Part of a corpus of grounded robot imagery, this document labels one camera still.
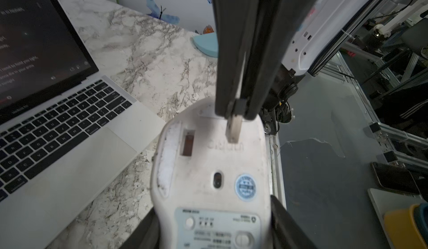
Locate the light blue plastic object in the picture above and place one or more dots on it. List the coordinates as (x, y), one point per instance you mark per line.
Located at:
(207, 44)

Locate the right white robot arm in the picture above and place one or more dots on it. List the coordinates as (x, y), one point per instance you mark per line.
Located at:
(326, 19)

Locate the small usb mouse receiver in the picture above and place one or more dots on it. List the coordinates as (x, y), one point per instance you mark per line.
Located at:
(235, 121)

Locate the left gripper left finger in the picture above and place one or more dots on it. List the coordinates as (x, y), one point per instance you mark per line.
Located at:
(146, 235)

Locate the black smartphone outside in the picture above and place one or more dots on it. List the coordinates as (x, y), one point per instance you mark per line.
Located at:
(394, 178)

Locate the silver laptop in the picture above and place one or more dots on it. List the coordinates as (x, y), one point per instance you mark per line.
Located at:
(67, 131)

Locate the white wireless mouse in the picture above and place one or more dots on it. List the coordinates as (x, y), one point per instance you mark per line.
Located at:
(209, 193)

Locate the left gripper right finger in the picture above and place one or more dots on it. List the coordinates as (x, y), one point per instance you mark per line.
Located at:
(285, 231)

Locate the yellow blue bowl outside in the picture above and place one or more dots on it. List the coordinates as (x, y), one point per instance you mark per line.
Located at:
(402, 229)

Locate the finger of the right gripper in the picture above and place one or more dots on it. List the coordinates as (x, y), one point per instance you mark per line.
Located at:
(235, 25)
(276, 23)

